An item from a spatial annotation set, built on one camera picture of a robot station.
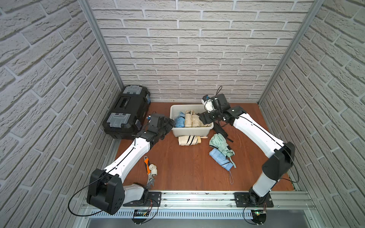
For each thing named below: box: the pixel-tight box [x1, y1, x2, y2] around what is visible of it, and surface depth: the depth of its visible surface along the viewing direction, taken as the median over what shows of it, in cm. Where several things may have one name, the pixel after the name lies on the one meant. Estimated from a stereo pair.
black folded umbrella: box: [212, 120, 234, 143], surface depth 100 cm
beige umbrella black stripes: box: [177, 135, 208, 146], surface depth 94 cm
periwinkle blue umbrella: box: [208, 148, 234, 172], surface depth 87 cm
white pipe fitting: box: [148, 163, 158, 177], surface depth 83 cm
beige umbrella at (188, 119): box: [184, 110, 193, 128], surface depth 99 cm
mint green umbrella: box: [209, 133, 237, 169], surface depth 91 cm
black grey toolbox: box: [102, 85, 152, 140], surface depth 94 cm
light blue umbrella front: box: [174, 111, 186, 128], surface depth 101 cm
